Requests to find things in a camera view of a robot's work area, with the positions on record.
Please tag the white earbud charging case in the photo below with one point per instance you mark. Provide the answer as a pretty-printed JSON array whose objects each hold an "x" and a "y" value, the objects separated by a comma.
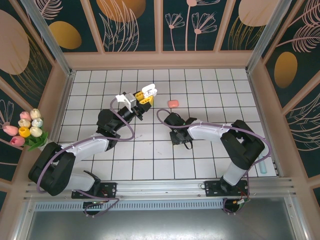
[{"x": 149, "y": 90}]

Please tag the orange earbud charging case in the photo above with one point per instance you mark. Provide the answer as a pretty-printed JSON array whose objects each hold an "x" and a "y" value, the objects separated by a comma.
[{"x": 173, "y": 104}]

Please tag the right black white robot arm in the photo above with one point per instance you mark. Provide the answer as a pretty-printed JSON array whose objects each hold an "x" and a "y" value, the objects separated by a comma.
[{"x": 240, "y": 147}]

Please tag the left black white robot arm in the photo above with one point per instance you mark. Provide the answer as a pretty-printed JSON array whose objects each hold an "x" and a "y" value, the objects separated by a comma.
[{"x": 50, "y": 172}]

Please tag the white ribbed vase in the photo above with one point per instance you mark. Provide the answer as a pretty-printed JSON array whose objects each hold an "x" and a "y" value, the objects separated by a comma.
[{"x": 45, "y": 146}]

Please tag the artificial tulip bouquet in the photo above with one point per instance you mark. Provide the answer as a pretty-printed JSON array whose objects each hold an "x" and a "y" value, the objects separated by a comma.
[{"x": 27, "y": 127}]

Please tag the light blue tube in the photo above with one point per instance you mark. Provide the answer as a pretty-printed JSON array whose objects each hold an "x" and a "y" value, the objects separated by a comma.
[{"x": 263, "y": 167}]

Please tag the grey metal panel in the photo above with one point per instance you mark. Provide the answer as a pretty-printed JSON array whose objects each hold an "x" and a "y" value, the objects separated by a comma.
[{"x": 162, "y": 225}]

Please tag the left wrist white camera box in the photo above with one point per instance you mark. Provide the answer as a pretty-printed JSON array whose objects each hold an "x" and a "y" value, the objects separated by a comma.
[{"x": 127, "y": 100}]

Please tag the aluminium mounting rail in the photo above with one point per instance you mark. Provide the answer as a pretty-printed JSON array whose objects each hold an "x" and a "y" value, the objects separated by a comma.
[{"x": 162, "y": 190}]

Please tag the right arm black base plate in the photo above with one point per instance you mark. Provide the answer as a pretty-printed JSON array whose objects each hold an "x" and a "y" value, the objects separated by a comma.
[{"x": 212, "y": 188}]

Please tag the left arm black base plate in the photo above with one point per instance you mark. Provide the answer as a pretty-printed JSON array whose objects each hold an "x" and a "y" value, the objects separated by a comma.
[{"x": 110, "y": 190}]

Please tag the aluminium frame post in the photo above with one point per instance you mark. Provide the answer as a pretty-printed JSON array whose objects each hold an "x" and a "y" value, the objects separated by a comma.
[
  {"x": 265, "y": 37},
  {"x": 48, "y": 37}
]

